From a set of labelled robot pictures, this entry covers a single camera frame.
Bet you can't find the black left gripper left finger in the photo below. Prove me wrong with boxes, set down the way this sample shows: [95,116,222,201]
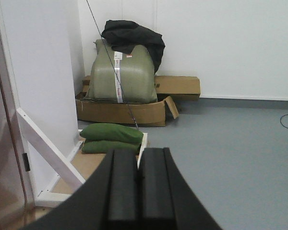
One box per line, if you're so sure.
[19,148,139,230]

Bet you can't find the white wooden edge rail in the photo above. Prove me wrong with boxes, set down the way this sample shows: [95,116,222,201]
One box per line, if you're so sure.
[137,133,148,168]

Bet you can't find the black jacket on sack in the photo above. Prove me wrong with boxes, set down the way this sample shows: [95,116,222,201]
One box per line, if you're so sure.
[101,20,166,72]

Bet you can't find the lower green sandbag left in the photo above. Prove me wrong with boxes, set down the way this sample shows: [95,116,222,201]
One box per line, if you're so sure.
[82,140,141,153]

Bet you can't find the closed brown cardboard box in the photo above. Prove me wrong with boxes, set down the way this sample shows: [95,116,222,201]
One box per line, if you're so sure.
[155,76,201,101]

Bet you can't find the olive green woven sack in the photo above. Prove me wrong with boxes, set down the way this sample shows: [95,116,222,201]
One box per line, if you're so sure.
[85,39,157,104]

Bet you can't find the upper green sandbag left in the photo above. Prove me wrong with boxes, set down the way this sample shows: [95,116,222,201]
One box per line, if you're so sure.
[80,123,144,144]

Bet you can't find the thin black tether cord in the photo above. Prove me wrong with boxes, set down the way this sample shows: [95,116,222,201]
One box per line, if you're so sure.
[85,0,140,130]

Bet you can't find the plywood base board left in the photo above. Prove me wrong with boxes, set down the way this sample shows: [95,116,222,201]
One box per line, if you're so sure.
[26,143,144,230]

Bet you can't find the white door frame support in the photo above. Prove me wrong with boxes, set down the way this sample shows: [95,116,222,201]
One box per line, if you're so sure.
[0,0,84,207]

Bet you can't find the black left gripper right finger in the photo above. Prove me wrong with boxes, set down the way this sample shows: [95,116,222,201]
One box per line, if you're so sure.
[139,148,221,230]

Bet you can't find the open flat cardboard box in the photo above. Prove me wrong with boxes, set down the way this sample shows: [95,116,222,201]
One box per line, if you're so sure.
[75,76,179,127]

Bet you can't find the green sandbag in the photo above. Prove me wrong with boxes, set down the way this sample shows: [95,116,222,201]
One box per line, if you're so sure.
[82,140,141,153]
[80,123,144,144]

